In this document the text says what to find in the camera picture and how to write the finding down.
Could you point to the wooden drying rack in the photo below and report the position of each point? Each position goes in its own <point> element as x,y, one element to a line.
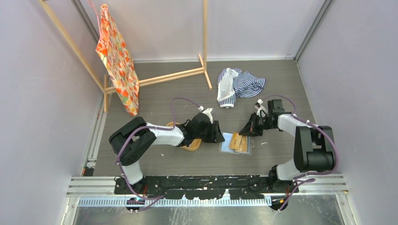
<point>106,86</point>

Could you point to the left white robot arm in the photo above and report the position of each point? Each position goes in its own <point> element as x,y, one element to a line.
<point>131,141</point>

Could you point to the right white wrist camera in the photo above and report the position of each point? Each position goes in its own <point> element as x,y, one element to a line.
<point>261,110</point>

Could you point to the gold credit card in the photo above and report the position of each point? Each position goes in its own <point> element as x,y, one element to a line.
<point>234,143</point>
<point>243,145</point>

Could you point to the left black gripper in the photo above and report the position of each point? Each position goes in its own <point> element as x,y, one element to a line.
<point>215,136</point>

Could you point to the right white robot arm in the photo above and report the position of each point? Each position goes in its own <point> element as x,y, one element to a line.
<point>314,149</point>

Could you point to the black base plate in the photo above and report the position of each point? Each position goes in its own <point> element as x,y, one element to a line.
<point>237,187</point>

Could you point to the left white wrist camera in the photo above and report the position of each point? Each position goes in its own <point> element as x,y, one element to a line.
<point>208,112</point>

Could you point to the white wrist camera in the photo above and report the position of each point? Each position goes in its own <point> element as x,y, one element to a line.
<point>261,110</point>
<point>208,112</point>

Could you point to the grey card holder wallet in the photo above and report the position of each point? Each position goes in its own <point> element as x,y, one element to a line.
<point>224,146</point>

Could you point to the orange oval tray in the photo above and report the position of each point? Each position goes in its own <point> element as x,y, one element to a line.
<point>195,144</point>

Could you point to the blue striped cloth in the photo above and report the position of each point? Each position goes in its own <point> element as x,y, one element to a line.
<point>233,83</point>

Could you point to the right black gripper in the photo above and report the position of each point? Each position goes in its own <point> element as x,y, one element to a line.
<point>250,130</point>

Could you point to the orange floral cloth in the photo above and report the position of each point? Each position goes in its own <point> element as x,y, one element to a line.
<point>117,59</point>

